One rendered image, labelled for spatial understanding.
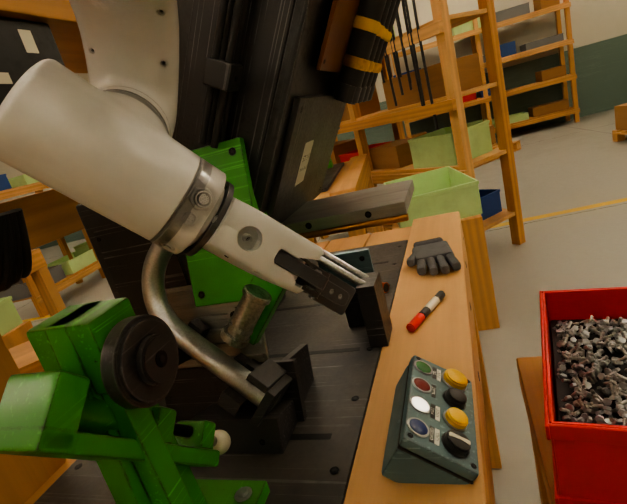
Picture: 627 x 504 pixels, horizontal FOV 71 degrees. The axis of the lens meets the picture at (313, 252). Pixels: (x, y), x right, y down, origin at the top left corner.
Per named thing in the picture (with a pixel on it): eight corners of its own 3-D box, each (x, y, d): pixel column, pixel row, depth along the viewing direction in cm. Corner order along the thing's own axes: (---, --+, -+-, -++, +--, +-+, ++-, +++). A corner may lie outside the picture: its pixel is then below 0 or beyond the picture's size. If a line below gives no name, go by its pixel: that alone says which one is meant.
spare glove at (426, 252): (404, 252, 111) (402, 243, 110) (446, 243, 109) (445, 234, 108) (411, 283, 92) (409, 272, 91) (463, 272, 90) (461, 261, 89)
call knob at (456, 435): (466, 441, 45) (472, 434, 45) (467, 461, 43) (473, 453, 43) (442, 430, 46) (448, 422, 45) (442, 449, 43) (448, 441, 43)
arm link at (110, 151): (161, 200, 44) (139, 259, 36) (21, 118, 38) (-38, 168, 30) (208, 138, 40) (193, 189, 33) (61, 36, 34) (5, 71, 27)
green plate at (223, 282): (293, 286, 64) (266, 144, 64) (269, 298, 57) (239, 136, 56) (225, 296, 68) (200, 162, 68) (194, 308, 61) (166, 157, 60)
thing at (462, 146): (479, 269, 309) (412, -128, 242) (313, 239, 505) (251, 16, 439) (526, 242, 332) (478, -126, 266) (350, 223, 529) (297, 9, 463)
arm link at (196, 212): (213, 153, 34) (244, 175, 36) (190, 160, 42) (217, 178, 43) (156, 247, 33) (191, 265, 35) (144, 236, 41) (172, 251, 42)
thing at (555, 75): (581, 121, 790) (569, -15, 728) (405, 164, 861) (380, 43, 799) (569, 120, 841) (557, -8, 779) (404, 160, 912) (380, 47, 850)
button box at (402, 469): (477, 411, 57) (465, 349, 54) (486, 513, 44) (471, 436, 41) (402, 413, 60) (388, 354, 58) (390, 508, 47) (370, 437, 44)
